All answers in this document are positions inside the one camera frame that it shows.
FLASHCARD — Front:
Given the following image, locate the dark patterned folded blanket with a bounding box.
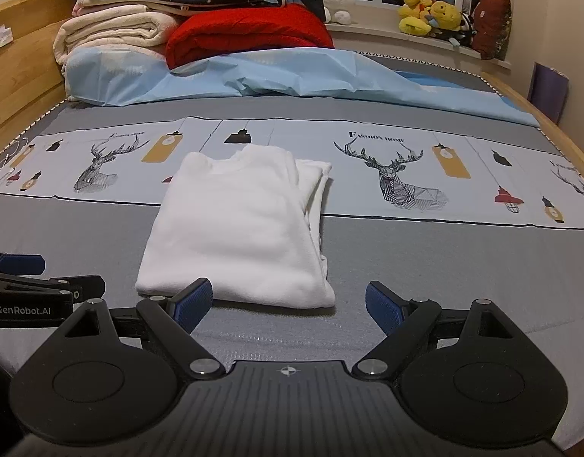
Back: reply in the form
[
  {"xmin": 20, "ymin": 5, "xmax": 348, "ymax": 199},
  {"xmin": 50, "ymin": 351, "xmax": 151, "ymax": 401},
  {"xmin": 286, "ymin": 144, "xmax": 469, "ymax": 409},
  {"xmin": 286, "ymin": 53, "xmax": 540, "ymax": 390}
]
[{"xmin": 73, "ymin": 0, "xmax": 289, "ymax": 18}]

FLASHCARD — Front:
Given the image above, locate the yellow duck plush toy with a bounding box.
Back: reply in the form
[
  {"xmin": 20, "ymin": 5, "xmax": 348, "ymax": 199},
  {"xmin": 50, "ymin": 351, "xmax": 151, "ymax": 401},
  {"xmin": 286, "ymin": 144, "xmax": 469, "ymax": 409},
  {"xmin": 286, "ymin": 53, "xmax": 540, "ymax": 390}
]
[{"xmin": 399, "ymin": 0, "xmax": 434, "ymax": 37}]

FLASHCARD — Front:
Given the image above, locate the white plush toy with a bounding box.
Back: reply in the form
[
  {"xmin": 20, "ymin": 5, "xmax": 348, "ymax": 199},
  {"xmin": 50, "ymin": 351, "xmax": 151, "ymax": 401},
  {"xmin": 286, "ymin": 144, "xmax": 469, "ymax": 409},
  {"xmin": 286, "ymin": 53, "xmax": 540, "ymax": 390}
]
[{"xmin": 321, "ymin": 0, "xmax": 356, "ymax": 25}]

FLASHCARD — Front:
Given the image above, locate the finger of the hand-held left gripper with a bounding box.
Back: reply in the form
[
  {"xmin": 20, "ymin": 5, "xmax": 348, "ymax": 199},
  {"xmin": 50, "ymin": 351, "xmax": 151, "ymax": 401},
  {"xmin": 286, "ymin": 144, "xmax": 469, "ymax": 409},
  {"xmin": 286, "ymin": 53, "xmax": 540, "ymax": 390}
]
[
  {"xmin": 0, "ymin": 251, "xmax": 46, "ymax": 278},
  {"xmin": 48, "ymin": 273, "xmax": 107, "ymax": 304}
]

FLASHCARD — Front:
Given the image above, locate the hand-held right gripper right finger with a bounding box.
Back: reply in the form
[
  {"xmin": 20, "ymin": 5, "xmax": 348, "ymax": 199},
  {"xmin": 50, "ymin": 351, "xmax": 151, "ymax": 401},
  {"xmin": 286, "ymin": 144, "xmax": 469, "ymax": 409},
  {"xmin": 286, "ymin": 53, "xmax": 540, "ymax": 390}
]
[{"xmin": 351, "ymin": 281, "xmax": 531, "ymax": 382}]

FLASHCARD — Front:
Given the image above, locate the purple bag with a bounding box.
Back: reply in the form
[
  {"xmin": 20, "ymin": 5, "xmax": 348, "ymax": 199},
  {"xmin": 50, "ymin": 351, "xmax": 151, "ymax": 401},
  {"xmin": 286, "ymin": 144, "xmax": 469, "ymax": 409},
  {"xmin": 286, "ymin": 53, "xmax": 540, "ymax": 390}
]
[{"xmin": 529, "ymin": 61, "xmax": 570, "ymax": 125}]

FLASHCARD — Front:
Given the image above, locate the striped dark plush toy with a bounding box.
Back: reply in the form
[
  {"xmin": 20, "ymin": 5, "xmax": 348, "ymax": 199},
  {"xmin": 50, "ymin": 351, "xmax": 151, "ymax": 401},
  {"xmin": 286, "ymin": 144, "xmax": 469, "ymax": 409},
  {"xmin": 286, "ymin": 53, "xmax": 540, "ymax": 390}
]
[{"xmin": 443, "ymin": 15, "xmax": 479, "ymax": 49}]

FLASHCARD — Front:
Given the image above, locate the dark red cushion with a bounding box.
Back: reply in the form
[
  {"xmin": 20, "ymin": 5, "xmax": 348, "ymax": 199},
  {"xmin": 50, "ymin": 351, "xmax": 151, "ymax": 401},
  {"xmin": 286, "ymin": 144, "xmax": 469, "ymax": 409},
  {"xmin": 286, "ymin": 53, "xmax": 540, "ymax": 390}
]
[{"xmin": 470, "ymin": 0, "xmax": 512, "ymax": 61}]

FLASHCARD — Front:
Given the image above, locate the white long-sleeved shirt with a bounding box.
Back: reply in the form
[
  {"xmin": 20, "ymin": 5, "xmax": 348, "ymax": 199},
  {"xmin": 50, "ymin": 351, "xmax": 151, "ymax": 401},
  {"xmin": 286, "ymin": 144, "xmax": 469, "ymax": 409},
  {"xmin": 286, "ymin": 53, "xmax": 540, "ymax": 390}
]
[{"xmin": 135, "ymin": 144, "xmax": 337, "ymax": 309}]

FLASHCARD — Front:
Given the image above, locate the red folded blanket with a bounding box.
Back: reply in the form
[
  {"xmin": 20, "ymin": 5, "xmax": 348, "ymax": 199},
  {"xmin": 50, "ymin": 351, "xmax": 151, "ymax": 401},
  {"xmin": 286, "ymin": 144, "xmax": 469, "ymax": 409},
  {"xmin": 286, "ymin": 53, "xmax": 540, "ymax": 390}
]
[{"xmin": 166, "ymin": 3, "xmax": 336, "ymax": 70}]

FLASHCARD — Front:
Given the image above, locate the yellow bear plush toy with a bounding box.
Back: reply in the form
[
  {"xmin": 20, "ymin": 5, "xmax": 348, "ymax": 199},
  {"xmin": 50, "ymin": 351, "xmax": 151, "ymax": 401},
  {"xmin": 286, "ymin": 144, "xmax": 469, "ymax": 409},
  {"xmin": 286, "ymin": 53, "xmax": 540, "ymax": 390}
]
[{"xmin": 428, "ymin": 1, "xmax": 464, "ymax": 32}]

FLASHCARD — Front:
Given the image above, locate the cream folded blanket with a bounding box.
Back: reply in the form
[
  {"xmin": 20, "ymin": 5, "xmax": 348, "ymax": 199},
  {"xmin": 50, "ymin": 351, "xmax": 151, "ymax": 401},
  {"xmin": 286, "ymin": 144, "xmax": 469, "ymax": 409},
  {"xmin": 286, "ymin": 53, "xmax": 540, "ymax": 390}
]
[{"xmin": 53, "ymin": 5, "xmax": 181, "ymax": 66}]

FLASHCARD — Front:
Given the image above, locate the white window sill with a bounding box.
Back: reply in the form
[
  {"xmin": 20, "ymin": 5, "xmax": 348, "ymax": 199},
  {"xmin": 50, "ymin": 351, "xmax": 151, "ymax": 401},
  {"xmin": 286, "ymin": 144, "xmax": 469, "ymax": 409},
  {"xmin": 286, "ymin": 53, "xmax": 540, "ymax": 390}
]
[{"xmin": 326, "ymin": 23, "xmax": 512, "ymax": 71}]

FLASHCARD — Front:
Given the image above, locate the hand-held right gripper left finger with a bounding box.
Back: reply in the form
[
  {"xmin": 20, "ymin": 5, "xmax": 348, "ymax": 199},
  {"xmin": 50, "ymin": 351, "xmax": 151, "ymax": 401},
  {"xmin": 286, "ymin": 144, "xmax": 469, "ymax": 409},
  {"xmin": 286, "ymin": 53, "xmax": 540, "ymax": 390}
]
[{"xmin": 47, "ymin": 277, "xmax": 226, "ymax": 382}]

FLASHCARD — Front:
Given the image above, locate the light blue duvet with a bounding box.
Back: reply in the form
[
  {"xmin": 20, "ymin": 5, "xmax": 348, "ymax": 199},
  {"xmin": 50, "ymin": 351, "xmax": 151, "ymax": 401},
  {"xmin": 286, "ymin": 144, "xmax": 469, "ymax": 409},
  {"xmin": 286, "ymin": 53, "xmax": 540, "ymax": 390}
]
[{"xmin": 64, "ymin": 48, "xmax": 541, "ymax": 129}]

